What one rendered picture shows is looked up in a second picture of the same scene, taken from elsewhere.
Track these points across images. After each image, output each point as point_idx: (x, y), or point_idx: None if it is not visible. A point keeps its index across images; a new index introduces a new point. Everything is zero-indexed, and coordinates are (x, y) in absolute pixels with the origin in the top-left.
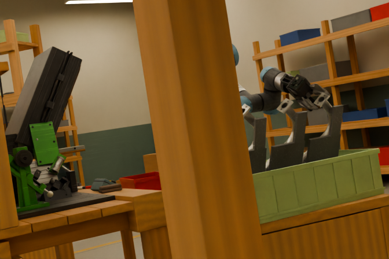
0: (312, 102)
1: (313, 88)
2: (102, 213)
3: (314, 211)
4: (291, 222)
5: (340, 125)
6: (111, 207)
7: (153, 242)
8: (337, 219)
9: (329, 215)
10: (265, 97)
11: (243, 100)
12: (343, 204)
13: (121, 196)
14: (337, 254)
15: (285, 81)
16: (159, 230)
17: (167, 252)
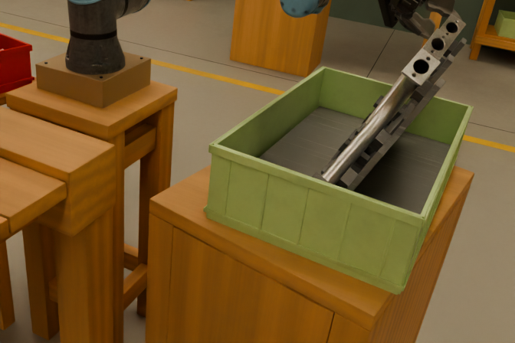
0: None
1: None
2: (10, 227)
3: (435, 227)
4: (420, 254)
5: None
6: (28, 208)
7: (91, 243)
8: (442, 227)
9: (441, 226)
10: None
11: None
12: (444, 200)
13: (18, 155)
14: (426, 271)
15: None
16: (102, 219)
17: (107, 249)
